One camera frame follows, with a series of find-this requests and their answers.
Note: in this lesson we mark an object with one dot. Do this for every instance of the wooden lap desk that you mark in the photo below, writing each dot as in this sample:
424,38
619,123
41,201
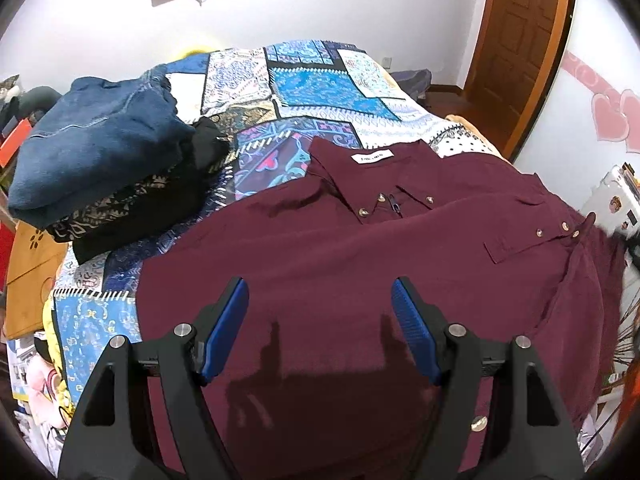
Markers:
33,265

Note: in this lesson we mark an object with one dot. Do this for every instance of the grey backpack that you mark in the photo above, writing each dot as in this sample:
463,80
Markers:
413,82

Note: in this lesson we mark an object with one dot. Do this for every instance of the white wardrobe sliding door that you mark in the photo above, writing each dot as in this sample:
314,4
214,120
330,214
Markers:
590,120

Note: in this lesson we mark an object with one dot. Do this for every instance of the grey green pillow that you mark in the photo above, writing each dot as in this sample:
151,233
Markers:
35,103

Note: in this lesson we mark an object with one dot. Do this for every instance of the brown wooden door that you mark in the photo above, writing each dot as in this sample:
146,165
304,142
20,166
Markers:
516,56

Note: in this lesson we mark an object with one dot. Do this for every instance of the orange box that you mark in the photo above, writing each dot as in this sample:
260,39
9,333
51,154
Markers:
15,139

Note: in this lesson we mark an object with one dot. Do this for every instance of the wall power socket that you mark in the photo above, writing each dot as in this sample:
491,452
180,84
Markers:
386,63

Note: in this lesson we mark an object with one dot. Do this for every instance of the maroon button shirt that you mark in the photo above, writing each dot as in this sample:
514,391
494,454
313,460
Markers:
320,383

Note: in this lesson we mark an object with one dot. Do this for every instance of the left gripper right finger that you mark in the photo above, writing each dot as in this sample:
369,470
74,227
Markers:
528,433

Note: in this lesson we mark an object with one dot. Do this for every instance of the blue patchwork bedspread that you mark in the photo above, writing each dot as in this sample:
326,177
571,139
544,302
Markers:
272,102

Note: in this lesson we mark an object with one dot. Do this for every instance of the folded blue denim jeans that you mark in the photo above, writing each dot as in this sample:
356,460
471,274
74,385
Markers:
98,138

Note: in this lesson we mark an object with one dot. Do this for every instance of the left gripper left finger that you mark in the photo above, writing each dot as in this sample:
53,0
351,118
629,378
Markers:
112,435

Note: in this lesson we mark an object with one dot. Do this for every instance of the black patterned folded garment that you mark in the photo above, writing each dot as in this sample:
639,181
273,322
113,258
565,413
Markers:
151,206

